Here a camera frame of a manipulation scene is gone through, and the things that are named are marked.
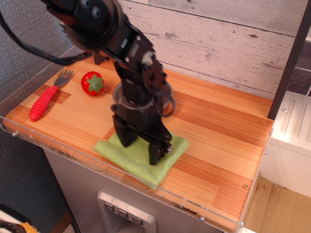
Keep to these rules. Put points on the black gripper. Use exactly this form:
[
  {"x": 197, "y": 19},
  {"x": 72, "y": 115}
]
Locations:
[{"x": 145, "y": 121}]

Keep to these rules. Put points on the green cloth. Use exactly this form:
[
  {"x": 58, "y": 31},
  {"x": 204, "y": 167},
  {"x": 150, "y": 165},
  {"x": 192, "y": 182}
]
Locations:
[{"x": 134, "y": 159}]

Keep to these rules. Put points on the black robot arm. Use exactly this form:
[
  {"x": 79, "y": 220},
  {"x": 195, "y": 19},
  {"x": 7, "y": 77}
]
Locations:
[{"x": 102, "y": 28}]

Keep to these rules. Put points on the clear acrylic table guard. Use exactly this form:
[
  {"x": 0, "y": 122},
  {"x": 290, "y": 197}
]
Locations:
[{"x": 217, "y": 110}]

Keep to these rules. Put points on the grey cabinet with dispenser panel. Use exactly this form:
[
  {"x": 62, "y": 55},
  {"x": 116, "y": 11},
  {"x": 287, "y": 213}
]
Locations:
[{"x": 102, "y": 203}]

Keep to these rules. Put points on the red toy tomato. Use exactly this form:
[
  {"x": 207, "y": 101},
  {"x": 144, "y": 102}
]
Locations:
[{"x": 92, "y": 83}]

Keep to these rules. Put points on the yellow black object bottom left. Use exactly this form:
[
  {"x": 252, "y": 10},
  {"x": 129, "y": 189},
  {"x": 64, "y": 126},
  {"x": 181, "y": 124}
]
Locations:
[{"x": 18, "y": 227}]

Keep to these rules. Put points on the white appliance right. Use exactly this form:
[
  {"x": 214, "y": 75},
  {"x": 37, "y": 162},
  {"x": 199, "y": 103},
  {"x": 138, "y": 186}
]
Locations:
[{"x": 287, "y": 158}]

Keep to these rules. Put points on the dark vertical post left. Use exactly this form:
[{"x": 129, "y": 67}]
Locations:
[{"x": 98, "y": 59}]

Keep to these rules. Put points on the dark vertical post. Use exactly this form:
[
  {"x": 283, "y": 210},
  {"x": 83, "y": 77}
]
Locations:
[
  {"x": 291, "y": 62},
  {"x": 98, "y": 59}
]

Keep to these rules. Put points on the red handled fork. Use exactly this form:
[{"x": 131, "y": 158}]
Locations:
[{"x": 41, "y": 104}]

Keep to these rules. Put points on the dark vertical post right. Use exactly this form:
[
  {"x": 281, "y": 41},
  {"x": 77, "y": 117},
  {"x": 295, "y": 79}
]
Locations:
[{"x": 291, "y": 62}]

